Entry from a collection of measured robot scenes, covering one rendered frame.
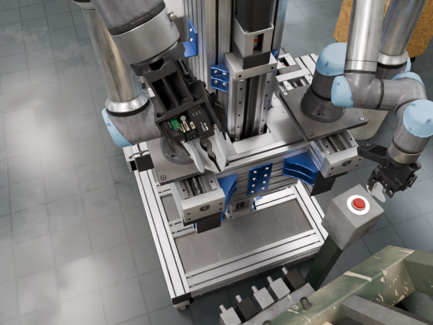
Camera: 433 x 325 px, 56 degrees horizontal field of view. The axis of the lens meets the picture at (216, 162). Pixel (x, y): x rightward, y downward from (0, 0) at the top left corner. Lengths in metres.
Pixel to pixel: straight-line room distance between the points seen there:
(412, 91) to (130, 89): 0.68
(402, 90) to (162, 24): 0.70
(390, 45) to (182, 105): 0.86
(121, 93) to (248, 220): 1.21
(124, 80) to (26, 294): 1.55
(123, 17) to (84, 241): 1.97
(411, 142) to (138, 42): 0.71
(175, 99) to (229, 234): 1.59
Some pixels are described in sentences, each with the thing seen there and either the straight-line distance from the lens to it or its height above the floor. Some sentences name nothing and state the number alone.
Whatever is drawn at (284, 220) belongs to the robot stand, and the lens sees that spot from 2.11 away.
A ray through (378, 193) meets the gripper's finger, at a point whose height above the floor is 1.09.
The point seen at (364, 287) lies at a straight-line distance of 1.29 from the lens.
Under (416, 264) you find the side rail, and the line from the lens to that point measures 1.33.
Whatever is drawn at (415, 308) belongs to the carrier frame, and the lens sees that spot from 1.46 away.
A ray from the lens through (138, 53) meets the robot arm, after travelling 0.49.
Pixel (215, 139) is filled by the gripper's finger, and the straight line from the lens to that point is 0.57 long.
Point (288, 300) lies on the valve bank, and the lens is 1.40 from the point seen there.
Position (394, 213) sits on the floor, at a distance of 2.55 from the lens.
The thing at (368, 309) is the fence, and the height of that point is 0.98.
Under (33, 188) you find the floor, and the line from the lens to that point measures 2.65.
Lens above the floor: 2.07
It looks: 55 degrees down
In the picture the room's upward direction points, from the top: straight up
